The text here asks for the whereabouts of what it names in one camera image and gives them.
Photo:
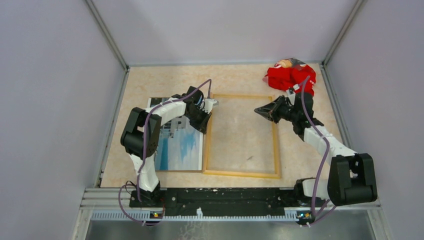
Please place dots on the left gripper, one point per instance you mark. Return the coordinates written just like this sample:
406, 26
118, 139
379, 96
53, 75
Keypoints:
202, 125

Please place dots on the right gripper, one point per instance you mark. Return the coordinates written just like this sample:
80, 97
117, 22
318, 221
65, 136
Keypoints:
267, 110

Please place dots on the building photo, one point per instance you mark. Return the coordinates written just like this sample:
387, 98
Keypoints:
179, 144

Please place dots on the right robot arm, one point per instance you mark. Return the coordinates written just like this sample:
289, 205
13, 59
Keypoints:
344, 176

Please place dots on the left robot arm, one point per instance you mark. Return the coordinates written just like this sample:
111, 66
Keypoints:
141, 134

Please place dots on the red cloth doll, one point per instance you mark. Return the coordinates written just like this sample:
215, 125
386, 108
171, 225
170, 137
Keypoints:
291, 73

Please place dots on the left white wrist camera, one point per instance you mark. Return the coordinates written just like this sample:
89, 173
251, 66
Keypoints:
209, 104

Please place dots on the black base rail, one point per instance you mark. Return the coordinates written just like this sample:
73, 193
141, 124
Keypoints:
221, 201

